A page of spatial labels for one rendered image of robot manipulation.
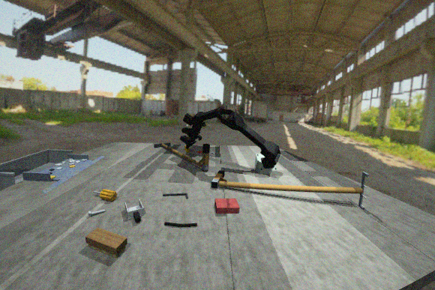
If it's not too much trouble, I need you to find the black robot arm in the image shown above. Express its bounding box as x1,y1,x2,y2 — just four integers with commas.
183,107,281,169

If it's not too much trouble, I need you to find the silver metal bolt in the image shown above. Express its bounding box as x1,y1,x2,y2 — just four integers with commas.
88,210,106,217

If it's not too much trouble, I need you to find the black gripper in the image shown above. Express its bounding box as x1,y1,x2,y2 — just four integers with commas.
180,128,202,149

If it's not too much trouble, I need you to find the brown wooden block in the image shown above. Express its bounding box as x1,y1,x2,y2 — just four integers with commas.
85,228,128,258

